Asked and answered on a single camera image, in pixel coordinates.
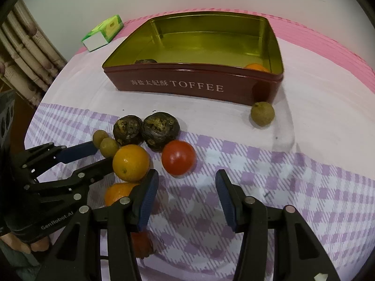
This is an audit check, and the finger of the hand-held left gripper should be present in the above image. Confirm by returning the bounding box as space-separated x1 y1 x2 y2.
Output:
14 141 99 180
23 157 114 203

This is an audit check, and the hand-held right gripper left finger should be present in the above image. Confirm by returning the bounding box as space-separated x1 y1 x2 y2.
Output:
37 169 159 281

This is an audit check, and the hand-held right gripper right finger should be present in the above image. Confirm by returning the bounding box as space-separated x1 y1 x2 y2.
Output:
215 169 342 281

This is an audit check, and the brown longan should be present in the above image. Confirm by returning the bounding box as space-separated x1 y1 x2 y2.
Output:
250 101 275 127
100 137 120 158
93 129 109 147

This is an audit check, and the orange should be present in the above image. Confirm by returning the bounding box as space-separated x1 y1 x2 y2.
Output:
105 182 141 207
244 63 270 73
112 144 150 182

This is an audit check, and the red tomato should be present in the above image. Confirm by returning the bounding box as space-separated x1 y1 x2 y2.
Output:
130 230 154 259
161 140 196 176

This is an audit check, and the dark red tin box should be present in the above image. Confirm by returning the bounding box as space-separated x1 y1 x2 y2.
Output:
102 11 284 106

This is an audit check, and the person's left hand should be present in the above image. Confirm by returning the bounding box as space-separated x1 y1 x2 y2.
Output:
0 231 50 255

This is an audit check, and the purple checked cloth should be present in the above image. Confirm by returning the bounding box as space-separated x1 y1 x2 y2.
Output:
25 102 375 281

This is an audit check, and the green tissue box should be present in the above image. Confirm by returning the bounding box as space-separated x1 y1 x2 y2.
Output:
81 15 124 52

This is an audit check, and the beige patterned curtain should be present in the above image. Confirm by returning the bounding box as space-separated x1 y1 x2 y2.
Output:
0 0 68 106

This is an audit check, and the pink striped blanket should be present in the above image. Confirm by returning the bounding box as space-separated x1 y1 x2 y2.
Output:
44 11 375 155

